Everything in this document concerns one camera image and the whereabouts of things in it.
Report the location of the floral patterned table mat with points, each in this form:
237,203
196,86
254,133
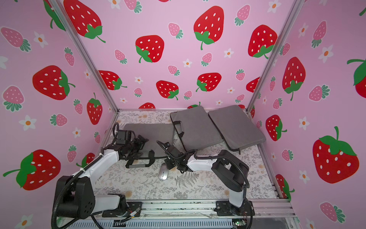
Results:
143,183

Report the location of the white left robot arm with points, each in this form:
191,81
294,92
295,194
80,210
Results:
74,195

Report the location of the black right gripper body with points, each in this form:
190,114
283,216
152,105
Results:
170,150

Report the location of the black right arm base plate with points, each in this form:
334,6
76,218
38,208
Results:
225,208

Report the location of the aluminium frame post right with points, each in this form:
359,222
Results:
289,22

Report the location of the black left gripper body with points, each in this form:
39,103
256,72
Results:
134,149

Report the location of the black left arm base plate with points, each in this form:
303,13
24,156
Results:
133,209

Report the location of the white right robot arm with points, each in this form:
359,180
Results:
228,168

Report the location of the grey laptop bag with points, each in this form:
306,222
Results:
195,129
236,128
151,151

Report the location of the silver computer mouse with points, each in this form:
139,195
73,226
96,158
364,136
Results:
163,173

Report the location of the aluminium frame post left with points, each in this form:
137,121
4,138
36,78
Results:
60,11

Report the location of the aluminium frame post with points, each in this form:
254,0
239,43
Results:
60,11
289,22

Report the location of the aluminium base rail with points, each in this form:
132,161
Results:
200,214

